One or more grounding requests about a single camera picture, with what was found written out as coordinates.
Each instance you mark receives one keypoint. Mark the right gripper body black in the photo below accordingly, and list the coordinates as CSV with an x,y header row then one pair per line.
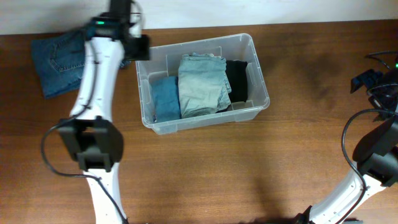
x,y
379,84

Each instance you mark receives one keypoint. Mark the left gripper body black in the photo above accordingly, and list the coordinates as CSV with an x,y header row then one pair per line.
x,y
135,48

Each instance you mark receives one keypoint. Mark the clear plastic storage container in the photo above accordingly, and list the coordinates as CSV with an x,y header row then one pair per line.
x,y
164,62

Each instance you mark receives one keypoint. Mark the blue denim garment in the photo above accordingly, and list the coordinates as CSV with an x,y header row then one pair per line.
x,y
166,99

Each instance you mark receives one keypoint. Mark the dark blue jeans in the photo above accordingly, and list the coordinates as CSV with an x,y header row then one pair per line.
x,y
59,62

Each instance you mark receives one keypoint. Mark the light grey jeans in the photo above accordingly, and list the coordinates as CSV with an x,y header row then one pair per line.
x,y
203,85

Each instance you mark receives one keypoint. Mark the black garment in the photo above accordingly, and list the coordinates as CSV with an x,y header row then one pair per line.
x,y
236,73

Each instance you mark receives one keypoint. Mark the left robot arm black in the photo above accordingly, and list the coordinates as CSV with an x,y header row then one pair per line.
x,y
89,134

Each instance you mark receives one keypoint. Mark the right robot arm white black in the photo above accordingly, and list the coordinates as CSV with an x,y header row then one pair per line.
x,y
374,160

